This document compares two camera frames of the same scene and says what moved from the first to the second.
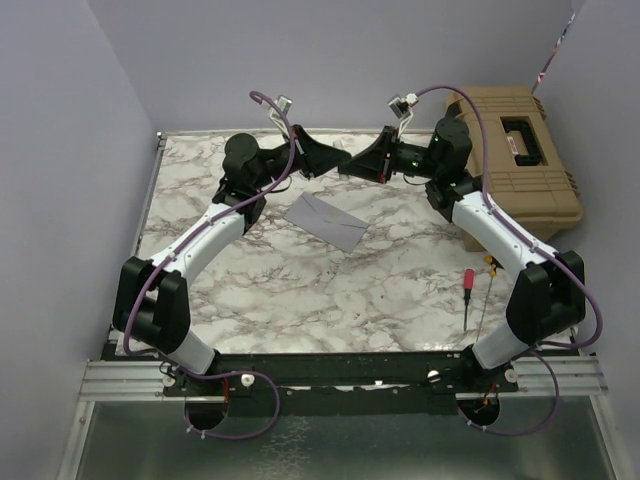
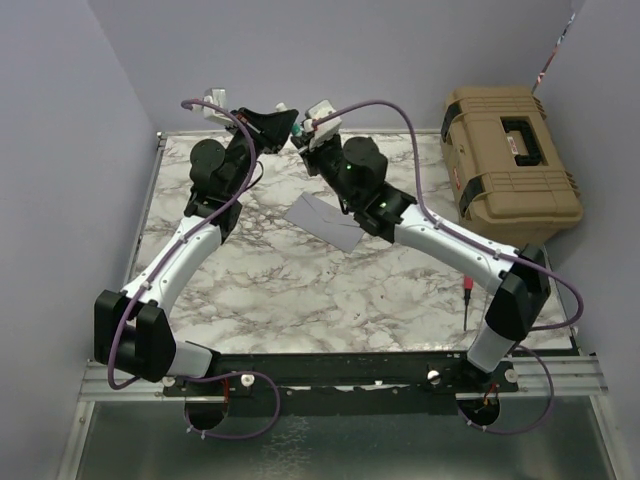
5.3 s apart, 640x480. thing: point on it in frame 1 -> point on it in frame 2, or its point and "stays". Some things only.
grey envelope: x=326 y=221 stays
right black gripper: x=372 y=164 -> x=311 y=154
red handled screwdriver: x=469 y=284 stays
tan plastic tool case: x=526 y=172 stays
